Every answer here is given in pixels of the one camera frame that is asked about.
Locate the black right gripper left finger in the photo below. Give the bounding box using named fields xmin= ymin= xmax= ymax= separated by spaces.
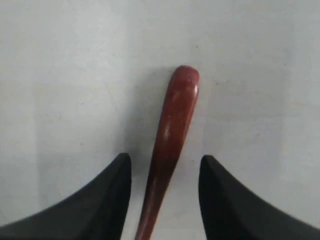
xmin=0 ymin=153 xmax=132 ymax=240

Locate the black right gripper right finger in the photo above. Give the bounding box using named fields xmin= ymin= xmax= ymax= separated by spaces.
xmin=198 ymin=155 xmax=320 ymax=240

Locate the red-brown wooden spoon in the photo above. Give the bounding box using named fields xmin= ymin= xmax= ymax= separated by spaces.
xmin=134 ymin=65 xmax=200 ymax=240

